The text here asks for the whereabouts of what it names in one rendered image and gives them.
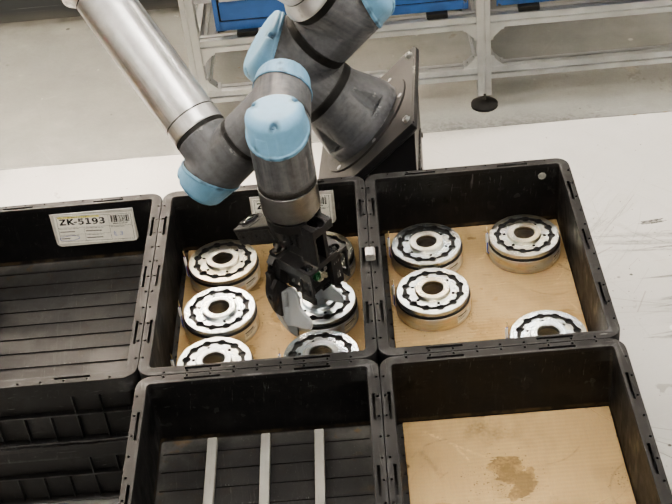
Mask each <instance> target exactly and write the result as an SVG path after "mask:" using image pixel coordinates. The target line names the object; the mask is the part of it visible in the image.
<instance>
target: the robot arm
mask: <svg viewBox="0 0 672 504"><path fill-rule="evenodd" d="M61 1H62V2H63V4H64V5H65V6H67V7H69V8H76V9H77V10H78V12H79V13H80V14H81V16H82V17H83V19H84V20H85V21H86V23H87V24H88V26H89V27H90V28H91V30H92V31H93V32H94V34H95V35H96V37H97V38H98V39H99V41H100V42H101V44H102V45H103V46H104V48H105V49H106V51H107V52H108V53H109V55H110V56H111V57H112V59H113V60H114V62H115V63H116V64H117V66H118V67H119V69H120V70H121V71H122V73H123V74H124V76H125V77H126V78H127V80H128V81H129V83H130V84H131V85H132V87H133V88H134V89H135V91H136V92H137V94H138V95H139V96H140V98H141V99H142V101H143V102H144V103H145V105H146V106H147V108H148V109H149V110H150V112H151V113H152V114H153V116H154V117H155V119H156V120H157V121H158V123H159V124H160V126H161V127H162V128H163V130H164V131H165V133H166V134H167V135H168V137H169V138H170V139H171V141H172V142H173V144H174V145H175V146H176V148H177V149H178V150H179V152H180V153H181V155H182V156H183V157H184V160H183V161H182V163H181V165H180V167H179V168H178V171H177V177H178V179H179V180H180V181H179V183H180V185H181V187H182V189H183V190H184V191H185V192H186V194H187V195H188V196H190V197H191V198H192V199H193V200H195V201H197V202H199V203H201V204H204V205H209V206H212V205H217V204H219V203H221V202H222V201H223V200H224V199H225V198H227V197H228V196H229V195H230V194H232V193H233V192H234V191H235V190H237V189H238V188H239V187H240V185H241V183H242V182H243V181H244V180H245V179H246V178H247V177H248V176H249V175H250V174H251V173H252V172H253V171H254V172H255V177H256V182H257V186H258V194H259V199H260V203H261V208H262V212H263V213H255V214H251V215H249V216H248V217H246V218H245V219H243V220H242V221H241V222H240V223H239V224H240V225H238V226H237V227H236V228H235V229H233V231H234V232H235V234H236V236H237V237H238V239H239V241H240V242H241V244H242V245H246V244H257V243H268V242H273V246H274V248H272V249H271V250H270V251H269V253H270V254H269V256H268V259H267V261H266V263H268V271H267V272H265V275H266V285H265V291H266V296H267V299H268V301H269V303H270V305H271V307H272V309H273V311H274V312H275V313H276V315H277V316H278V318H279V320H280V321H281V323H282V324H283V326H284V327H285V328H286V329H287V330H288V331H289V332H290V333H291V334H293V335H294V336H296V337H297V336H298V335H299V330H298V327H299V328H302V329H306V330H311V329H312V328H313V322H312V320H311V318H310V317H309V316H308V315H307V314H306V312H305V311H304V310H303V309H302V307H301V302H300V296H299V294H298V292H297V291H296V290H295V288H296V289H298V290H299V292H301V294H302V299H304V300H306V301H308V302H310V303H311V304H313V305H319V304H324V303H325V299H326V300H330V301H334V302H339V303H343V302H344V297H343V295H342V294H341V292H339V291H338V290H337V289H336V288H335V287H336V286H338V285H339V284H340V283H341V282H342V281H343V280H344V274H345V275H347V276H350V275H351V274H350V267H349V261H348V255H347V248H346V245H344V244H342V243H340V242H338V241H335V240H333V239H331V238H329V237H327V234H326V231H327V230H328V229H330V228H331V227H332V226H333V223H332V218H331V217H329V216H327V215H325V214H323V213H321V207H320V205H321V200H320V194H319V188H318V182H317V175H316V168H315V163H314V157H313V151H312V141H311V131H312V130H313V132H314V133H315V134H316V136H317V137H318V139H319V140H320V142H321V143H322V145H323V146H324V148H325V149H326V150H327V152H328V153H329V154H330V155H331V156H332V157H334V158H335V159H336V160H338V161H340V162H341V161H345V160H348V159H350V158H351V157H353V156H354V155H356V154H357V153H358V152H359V151H361V150H362V149H363V148H364V147H365V146H366V145H367V144H368V143H369V142H370V141H371V140H372V138H373V137H374V136H375V135H376V133H377V132H378V131H379V129H380V128H381V127H382V125H383V124H384V122H385V120H386V119H387V117H388V115H389V113H390V111H391V109H392V107H393V104H394V101H395V98H396V89H395V87H393V86H392V85H391V84H390V83H388V82H387V81H385V80H383V79H381V78H378V77H375V76H372V75H370V74H367V73H364V72H361V71H358V70H356V69H353V68H352V67H351V66H349V65H348V64H347V63H345V62H346V61H347V60H348V59H349V58H350V57H351V56H352V55H353V54H354V53H355V52H356V51H357V50H358V49H359V48H360V47H361V46H362V45H363V44H364V43H365V42H366V41H367V40H368V39H369V38H370V37H371V36H372V35H373V34H374V33H375V32H376V31H377V30H378V29H380V28H382V26H383V23H384V22H385V21H386V20H387V19H388V18H389V17H390V16H391V15H392V13H393V12H394V10H395V0H278V1H280V2H282V3H284V6H285V11H286V14H287V15H285V13H284V12H283V11H282V12H281V11H279V10H277V11H274V12H273V13H272V14H271V15H270V16H269V17H268V18H267V20H266V21H265V22H264V24H263V25H262V27H261V28H260V30H259V32H258V33H257V35H256V37H255V38H254V40H253V42H252V44H251V46H250V48H249V50H248V52H247V55H246V57H245V60H244V65H243V70H244V74H245V76H246V77H247V78H248V79H249V80H250V81H252V82H253V84H252V89H253V90H252V91H251V92H250V93H249V94H248V95H247V96H246V98H245V99H244V100H243V101H242V102H241V103H240V104H239V105H238V106H237V107H236V108H235V109H234V110H233V111H232V112H231V113H230V114H229V115H228V116H227V117H226V118H224V117H223V115H222V114H221V113H220V111H219V110H218V109H217V107H216V106H215V104H214V103H213V102H212V100H211V99H210V98H209V96H208V95H207V94H206V92H205V91H204V89H203V88H202V87H201V85H200V84H199V83H198V81H197V80H196V78H195V77H194V76H193V74H192V73H191V72H190V70H189V69H188V68H187V66H186V65H185V63H184V62H183V61H182V59H181V58H180V57H179V55H178V54H177V52H176V51H175V50H174V48H173V47H172V46H171V44H170V43H169V42H168V40H167V39H166V37H165V36H164V35H163V33H162V32H161V31H160V29H159V28H158V26H157V25H156V24H155V22H154V21H153V20H152V18H151V17H150V16H149V14H148V13H147V11H146V10H145V9H144V7H143V6H142V5H141V3H140V2H139V0H61ZM340 253H343V254H344V258H345V264H346V267H345V266H343V265H342V262H341V254H340ZM286 283H289V285H291V286H292V287H291V286H289V285H287V284H286ZM332 285H333V286H335V287H333V286H332ZM293 287H294V288H293Z"/></svg>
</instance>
